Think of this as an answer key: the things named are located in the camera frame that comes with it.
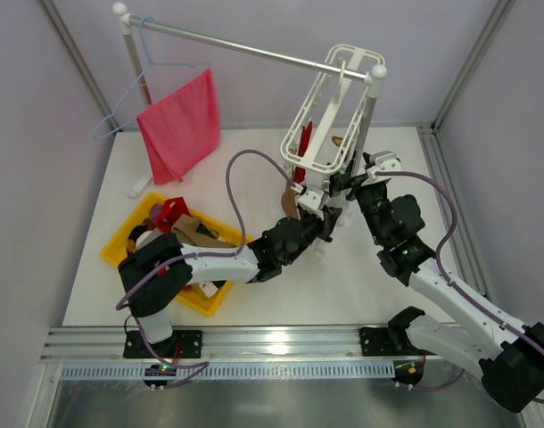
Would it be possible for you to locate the red snowflake christmas sock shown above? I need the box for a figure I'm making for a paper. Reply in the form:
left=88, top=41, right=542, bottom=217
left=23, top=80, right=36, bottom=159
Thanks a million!
left=293, top=121, right=313, bottom=184

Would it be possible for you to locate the tan ribbed sock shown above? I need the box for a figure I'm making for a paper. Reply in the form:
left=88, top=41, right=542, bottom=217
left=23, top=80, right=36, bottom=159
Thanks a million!
left=280, top=186, right=301, bottom=219

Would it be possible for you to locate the brown sock with dark toe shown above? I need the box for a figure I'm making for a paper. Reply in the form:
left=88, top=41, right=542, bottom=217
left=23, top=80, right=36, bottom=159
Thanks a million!
left=171, top=214, right=234, bottom=248

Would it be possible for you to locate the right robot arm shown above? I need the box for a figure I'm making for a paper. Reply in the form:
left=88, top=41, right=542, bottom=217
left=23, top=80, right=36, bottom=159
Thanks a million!
left=342, top=172, right=544, bottom=413

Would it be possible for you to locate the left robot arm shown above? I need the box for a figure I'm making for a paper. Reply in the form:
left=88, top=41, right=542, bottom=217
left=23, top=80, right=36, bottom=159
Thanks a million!
left=115, top=207, right=342, bottom=344

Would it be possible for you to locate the white sock clip hanger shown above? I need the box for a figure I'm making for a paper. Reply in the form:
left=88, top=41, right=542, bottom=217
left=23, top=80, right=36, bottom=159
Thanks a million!
left=280, top=44, right=387, bottom=176

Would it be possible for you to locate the metal clothes rack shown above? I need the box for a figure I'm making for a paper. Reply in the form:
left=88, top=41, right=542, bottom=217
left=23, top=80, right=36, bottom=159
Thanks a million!
left=111, top=2, right=388, bottom=259

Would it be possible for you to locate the red sock in bin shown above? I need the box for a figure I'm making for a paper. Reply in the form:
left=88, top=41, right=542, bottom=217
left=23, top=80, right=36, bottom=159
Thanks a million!
left=150, top=197, right=190, bottom=234

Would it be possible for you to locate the pink towel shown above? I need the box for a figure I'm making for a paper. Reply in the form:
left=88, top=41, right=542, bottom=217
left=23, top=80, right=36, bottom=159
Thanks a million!
left=137, top=70, right=221, bottom=185

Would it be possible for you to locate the yellow plastic bin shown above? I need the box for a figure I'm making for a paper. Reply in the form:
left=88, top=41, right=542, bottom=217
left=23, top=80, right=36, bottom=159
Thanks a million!
left=101, top=192, right=241, bottom=316

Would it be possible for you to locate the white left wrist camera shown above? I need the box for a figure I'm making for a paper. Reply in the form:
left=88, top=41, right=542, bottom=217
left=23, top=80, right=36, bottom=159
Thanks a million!
left=296, top=185, right=327, bottom=220

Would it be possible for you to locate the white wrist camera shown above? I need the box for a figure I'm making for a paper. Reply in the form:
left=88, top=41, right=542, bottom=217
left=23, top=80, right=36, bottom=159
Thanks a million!
left=366, top=151, right=401, bottom=185
left=296, top=185, right=327, bottom=220

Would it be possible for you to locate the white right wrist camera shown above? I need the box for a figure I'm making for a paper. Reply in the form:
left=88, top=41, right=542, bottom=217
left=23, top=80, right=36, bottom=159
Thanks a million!
left=366, top=151, right=401, bottom=185

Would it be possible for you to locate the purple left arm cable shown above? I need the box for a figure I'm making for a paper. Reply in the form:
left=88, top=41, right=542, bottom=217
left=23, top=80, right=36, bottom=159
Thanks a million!
left=115, top=150, right=302, bottom=311

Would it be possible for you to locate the aluminium mounting rail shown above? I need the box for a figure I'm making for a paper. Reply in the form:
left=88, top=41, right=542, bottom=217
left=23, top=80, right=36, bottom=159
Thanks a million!
left=42, top=325, right=456, bottom=360

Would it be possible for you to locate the slotted cable duct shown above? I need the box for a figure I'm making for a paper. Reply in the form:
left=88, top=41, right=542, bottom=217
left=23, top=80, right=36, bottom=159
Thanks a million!
left=60, top=360, right=395, bottom=382

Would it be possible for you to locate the blue wire hanger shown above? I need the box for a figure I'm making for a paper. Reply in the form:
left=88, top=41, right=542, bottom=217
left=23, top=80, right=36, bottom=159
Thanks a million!
left=92, top=16, right=210, bottom=142

